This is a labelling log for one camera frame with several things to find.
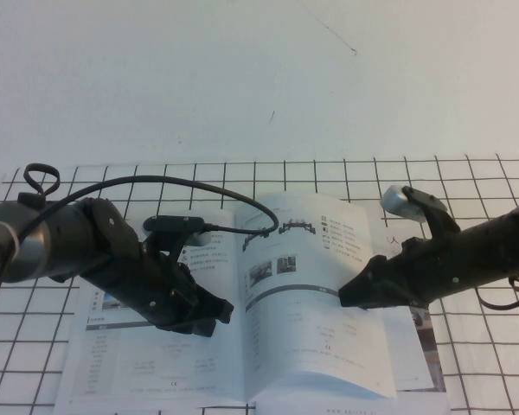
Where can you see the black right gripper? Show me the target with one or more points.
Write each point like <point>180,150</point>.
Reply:
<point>441,272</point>

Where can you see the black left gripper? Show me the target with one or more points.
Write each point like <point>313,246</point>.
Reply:
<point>147,294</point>

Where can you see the white product brochure book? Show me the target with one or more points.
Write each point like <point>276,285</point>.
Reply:
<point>307,337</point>

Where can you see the left grey and black arm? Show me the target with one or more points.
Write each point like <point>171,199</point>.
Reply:
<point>60,242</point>

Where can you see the white black-grid table mat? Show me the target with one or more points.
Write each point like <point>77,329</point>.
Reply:
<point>480,367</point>

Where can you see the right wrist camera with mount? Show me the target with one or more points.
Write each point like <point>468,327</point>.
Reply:
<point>398,203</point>

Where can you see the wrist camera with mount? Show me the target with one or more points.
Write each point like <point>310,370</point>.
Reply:
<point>398,203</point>
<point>173,222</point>

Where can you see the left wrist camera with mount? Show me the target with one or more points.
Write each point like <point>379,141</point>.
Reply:
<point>173,222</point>

